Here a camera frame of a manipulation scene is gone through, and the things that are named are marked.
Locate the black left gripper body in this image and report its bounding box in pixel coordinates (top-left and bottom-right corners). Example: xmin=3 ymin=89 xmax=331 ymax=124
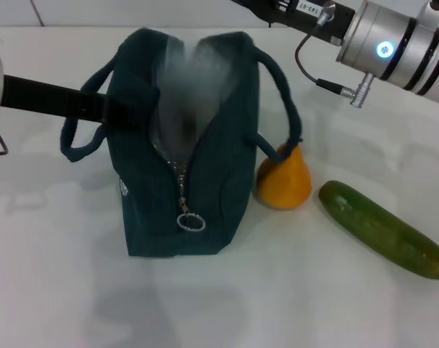
xmin=2 ymin=74 xmax=109 ymax=126

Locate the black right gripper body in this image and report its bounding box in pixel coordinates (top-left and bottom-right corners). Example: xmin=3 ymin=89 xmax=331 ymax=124
xmin=230 ymin=0 xmax=365 ymax=47

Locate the dark teal insulated lunch bag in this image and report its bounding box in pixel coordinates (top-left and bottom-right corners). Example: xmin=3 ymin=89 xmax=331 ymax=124
xmin=59 ymin=29 xmax=304 ymax=258

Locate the orange yellow pear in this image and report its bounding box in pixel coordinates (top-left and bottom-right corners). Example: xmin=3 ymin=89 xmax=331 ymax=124
xmin=255 ymin=143 xmax=313 ymax=211

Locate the green cucumber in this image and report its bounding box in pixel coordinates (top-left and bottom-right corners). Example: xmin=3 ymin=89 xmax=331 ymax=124
xmin=317 ymin=180 xmax=439 ymax=281

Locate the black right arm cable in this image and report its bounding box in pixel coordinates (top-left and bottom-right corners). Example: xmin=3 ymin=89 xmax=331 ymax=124
xmin=294 ymin=1 xmax=375 ymax=108

